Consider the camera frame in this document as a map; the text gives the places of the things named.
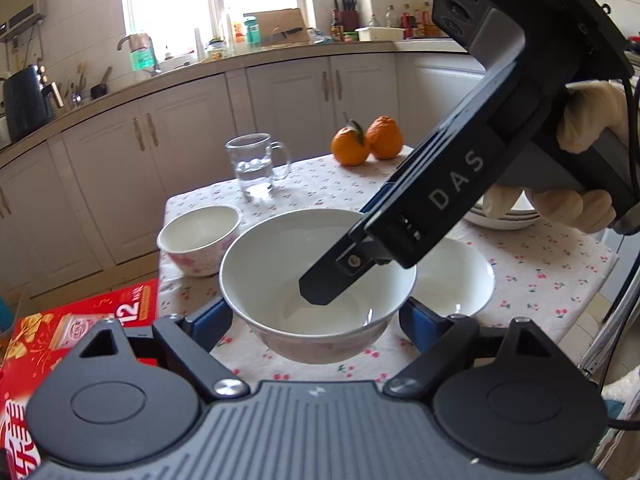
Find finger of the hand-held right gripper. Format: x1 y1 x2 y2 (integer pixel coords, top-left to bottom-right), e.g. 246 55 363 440
299 215 396 306

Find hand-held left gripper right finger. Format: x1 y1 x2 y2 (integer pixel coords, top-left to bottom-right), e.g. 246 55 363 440
385 297 556 397

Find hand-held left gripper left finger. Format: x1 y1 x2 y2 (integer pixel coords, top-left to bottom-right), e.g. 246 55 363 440
77 297 251 401

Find white pink floral bowl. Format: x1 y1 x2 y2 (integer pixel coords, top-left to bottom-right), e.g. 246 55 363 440
219 208 417 365
412 237 496 318
157 205 243 278

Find person's right hand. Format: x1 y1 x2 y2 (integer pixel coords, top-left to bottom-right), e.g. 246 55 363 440
482 82 631 233

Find row of condiment bottles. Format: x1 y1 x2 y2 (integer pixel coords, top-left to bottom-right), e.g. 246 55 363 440
384 2 451 39

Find cherry print tablecloth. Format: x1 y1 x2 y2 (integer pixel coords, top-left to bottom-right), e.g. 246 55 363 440
157 145 618 386

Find orange with green leaf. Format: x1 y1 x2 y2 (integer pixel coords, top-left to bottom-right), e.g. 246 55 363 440
331 120 372 166

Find glass mug with water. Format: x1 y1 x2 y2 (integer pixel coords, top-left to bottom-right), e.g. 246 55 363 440
225 133 292 200

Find orange without leaf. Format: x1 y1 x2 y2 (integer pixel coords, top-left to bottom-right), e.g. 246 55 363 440
366 116 404 160

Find white rectangular container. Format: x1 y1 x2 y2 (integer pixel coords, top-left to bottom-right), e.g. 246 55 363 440
356 26 406 42

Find red printed carton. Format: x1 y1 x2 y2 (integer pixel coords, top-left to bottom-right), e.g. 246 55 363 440
0 277 161 480

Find black knife block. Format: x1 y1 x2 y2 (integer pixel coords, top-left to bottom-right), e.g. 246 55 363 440
339 0 360 32

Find white kitchen cabinets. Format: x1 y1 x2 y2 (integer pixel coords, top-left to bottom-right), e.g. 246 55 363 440
0 52 481 311

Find silver metal appliance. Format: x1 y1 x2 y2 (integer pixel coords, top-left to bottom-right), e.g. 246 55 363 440
580 230 640 376

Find brown cardboard board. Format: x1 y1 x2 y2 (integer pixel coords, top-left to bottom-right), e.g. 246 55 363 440
255 8 312 47

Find small black pan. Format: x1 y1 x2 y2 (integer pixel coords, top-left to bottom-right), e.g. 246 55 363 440
90 66 114 99

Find kitchen utensil holder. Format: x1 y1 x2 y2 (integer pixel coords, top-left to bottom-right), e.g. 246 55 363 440
65 62 90 110

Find green dish soap bottle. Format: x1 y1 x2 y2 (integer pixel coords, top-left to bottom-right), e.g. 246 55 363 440
129 33 154 73

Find metal sink faucet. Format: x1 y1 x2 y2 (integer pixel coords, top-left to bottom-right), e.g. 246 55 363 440
117 35 161 77

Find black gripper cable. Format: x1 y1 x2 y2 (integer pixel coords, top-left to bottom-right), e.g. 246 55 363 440
580 72 640 431

